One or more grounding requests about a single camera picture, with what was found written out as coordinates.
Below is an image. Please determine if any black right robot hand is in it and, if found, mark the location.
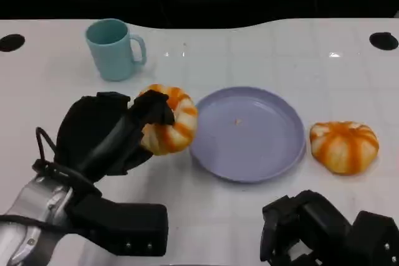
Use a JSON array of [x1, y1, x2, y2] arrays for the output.
[[259, 189, 355, 266]]

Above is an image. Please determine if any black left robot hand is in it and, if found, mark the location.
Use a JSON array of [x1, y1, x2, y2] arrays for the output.
[[53, 89, 176, 183]]

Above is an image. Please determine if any orange white toy bread roll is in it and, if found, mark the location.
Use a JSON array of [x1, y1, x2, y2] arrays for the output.
[[138, 83, 200, 157], [309, 120, 380, 176]]

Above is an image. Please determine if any pale green mug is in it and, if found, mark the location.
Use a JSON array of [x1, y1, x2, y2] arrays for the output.
[[85, 18, 148, 82]]

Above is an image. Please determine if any lilac plate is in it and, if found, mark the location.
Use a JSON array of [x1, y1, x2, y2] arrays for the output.
[[188, 86, 307, 184]]

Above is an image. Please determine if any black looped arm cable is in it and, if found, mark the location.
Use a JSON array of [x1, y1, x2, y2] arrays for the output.
[[32, 126, 103, 197]]

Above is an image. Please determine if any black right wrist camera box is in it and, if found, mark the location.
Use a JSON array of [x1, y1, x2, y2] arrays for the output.
[[351, 210, 399, 266]]

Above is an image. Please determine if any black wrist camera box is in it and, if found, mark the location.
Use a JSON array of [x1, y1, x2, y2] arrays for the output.
[[351, 210, 399, 266], [66, 195, 170, 258]]

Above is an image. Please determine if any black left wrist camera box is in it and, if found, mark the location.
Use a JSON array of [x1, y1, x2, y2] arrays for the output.
[[66, 195, 170, 258]]

